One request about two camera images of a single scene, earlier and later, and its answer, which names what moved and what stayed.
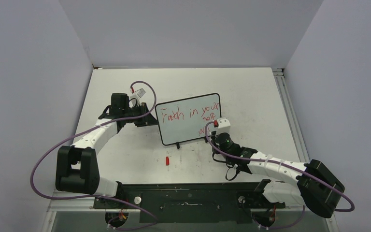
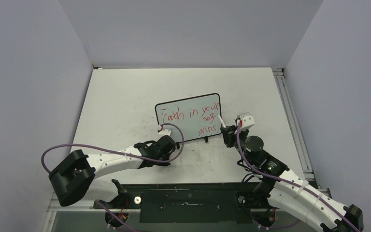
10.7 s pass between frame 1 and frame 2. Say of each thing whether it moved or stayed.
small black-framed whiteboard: stayed
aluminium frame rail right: stayed
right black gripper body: moved
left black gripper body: moved
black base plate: stayed
